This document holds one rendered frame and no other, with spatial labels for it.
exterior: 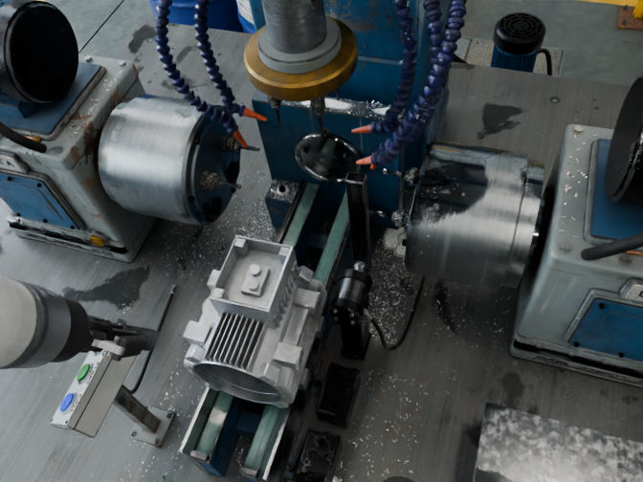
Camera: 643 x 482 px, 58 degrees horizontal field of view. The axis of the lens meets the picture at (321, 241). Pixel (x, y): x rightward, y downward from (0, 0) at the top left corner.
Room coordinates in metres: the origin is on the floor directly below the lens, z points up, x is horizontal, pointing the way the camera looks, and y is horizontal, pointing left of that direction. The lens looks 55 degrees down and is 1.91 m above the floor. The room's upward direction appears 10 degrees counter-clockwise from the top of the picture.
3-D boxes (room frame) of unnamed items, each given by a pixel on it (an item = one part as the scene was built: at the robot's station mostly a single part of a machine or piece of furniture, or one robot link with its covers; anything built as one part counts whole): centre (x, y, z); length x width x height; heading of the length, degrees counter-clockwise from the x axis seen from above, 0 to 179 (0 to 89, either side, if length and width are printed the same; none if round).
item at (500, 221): (0.58, -0.30, 1.04); 0.41 x 0.25 x 0.25; 64
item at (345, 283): (0.63, -0.15, 0.92); 0.45 x 0.13 x 0.24; 154
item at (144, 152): (0.88, 0.32, 1.04); 0.37 x 0.25 x 0.25; 64
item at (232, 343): (0.45, 0.13, 1.02); 0.20 x 0.19 x 0.19; 155
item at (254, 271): (0.49, 0.12, 1.11); 0.12 x 0.11 x 0.07; 155
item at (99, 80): (0.99, 0.53, 0.99); 0.35 x 0.31 x 0.37; 64
